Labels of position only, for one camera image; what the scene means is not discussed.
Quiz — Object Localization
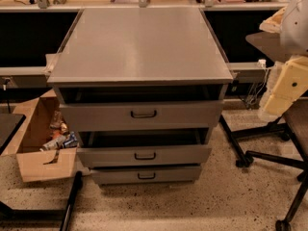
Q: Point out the grey drawer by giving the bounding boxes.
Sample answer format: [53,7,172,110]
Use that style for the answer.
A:
[60,101,223,132]
[76,128,213,168]
[90,165,202,185]

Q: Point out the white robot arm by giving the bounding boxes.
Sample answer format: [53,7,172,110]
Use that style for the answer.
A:
[258,0,308,122]

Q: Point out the grey metal drawer cabinet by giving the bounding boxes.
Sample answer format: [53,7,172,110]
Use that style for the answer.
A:
[48,8,233,171]

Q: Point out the grey top drawer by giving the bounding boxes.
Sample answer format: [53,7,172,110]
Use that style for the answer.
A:
[60,101,223,132]

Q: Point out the grey bottom drawer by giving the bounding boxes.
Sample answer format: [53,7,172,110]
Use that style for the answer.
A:
[90,165,202,185]

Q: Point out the open cardboard box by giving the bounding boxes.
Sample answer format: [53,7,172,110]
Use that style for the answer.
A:
[2,90,76,182]

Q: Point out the black office chair right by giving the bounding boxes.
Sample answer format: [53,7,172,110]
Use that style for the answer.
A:
[218,31,308,231]

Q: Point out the trash items in box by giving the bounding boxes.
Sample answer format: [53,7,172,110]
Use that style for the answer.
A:
[39,111,78,151]

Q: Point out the long grey workbench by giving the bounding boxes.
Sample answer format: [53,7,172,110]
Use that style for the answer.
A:
[0,0,291,79]

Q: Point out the white cables with plug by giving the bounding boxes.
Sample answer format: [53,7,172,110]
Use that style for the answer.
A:
[244,59,270,109]

